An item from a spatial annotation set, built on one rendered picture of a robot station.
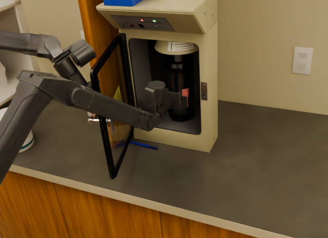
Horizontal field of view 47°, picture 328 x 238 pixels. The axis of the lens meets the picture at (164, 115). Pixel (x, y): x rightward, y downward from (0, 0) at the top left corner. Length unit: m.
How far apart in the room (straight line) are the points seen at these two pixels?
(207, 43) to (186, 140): 0.40
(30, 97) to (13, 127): 0.07
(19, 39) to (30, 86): 0.37
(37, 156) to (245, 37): 0.98
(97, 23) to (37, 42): 0.24
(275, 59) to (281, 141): 0.36
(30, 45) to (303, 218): 0.95
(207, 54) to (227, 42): 0.45
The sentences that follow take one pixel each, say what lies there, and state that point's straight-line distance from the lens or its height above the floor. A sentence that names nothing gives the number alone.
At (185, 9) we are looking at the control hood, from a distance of 1.08.
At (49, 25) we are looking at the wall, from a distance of 2.11.
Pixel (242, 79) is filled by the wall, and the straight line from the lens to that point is 1.72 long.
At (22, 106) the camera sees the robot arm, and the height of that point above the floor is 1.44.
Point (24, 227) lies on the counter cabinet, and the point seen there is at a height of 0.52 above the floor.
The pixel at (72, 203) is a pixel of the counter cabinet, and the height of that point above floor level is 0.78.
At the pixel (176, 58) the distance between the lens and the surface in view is 1.38.
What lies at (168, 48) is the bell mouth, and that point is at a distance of 1.29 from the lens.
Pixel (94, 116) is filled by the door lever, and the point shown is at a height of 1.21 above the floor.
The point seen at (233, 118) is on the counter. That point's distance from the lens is 1.63.
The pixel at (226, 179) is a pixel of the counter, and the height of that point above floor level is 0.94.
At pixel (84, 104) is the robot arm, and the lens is 0.89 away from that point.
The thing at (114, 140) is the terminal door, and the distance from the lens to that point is 1.25.
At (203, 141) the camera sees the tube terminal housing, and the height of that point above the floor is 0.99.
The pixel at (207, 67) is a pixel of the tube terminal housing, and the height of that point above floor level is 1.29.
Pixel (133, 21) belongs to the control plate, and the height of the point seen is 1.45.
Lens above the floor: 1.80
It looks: 31 degrees down
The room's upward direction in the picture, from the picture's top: 5 degrees counter-clockwise
